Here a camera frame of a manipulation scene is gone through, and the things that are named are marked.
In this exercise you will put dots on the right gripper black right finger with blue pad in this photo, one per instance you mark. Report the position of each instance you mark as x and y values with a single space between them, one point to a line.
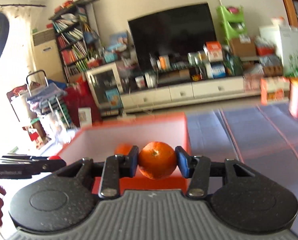
197 169

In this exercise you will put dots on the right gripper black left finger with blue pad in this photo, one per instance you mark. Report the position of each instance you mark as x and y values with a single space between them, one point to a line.
117 166

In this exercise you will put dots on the large orange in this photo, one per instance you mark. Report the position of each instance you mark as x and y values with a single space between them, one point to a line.
157 160

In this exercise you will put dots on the tangerine centre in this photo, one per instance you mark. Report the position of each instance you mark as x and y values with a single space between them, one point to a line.
123 149

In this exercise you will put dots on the red cherry tomato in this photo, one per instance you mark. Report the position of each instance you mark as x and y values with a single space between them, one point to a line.
54 157

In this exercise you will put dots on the red gift bag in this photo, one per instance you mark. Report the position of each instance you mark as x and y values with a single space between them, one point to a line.
80 96

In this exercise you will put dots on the white tv stand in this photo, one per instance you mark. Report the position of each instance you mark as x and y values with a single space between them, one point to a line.
186 93

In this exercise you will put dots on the small glass door cabinet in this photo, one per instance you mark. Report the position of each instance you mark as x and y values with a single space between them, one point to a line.
105 85

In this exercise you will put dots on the white floor air conditioner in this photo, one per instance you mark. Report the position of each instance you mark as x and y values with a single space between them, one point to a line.
46 56

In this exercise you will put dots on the pink can yellow lid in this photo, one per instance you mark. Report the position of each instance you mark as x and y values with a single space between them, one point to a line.
293 100

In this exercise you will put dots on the black bookshelf with books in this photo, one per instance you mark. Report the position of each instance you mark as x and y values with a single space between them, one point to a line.
71 23

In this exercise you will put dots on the brown cardboard box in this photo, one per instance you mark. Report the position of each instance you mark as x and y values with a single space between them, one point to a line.
243 47

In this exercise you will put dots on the black flat television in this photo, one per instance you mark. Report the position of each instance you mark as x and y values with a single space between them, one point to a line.
176 31

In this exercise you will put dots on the green stacked storage bins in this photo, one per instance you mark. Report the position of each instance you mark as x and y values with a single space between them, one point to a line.
232 21

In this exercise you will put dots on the white chest freezer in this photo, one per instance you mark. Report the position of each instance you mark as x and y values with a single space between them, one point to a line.
285 40

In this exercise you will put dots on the white wire cart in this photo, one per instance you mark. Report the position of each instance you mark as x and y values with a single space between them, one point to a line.
48 101

